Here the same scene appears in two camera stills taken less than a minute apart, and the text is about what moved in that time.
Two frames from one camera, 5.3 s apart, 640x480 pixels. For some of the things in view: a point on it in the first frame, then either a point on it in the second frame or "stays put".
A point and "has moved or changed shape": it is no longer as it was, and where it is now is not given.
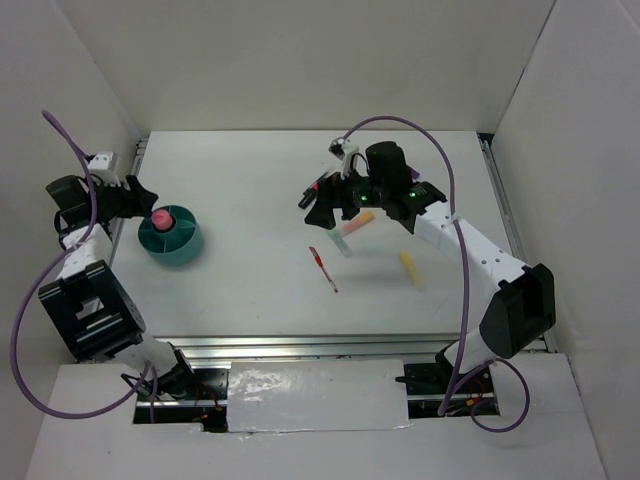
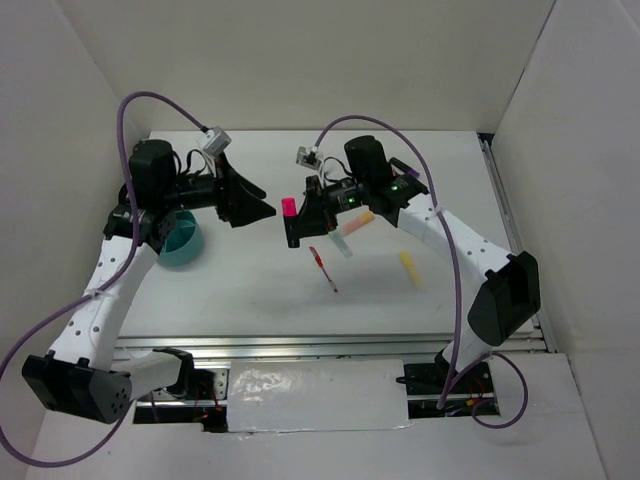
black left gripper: x=138 y=201 → x=243 y=210
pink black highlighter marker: x=310 y=195 has moved or changed shape
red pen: x=318 y=258 stays put
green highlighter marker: x=348 y=252 stays put
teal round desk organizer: x=178 y=245 stays put
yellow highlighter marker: x=412 y=269 stays put
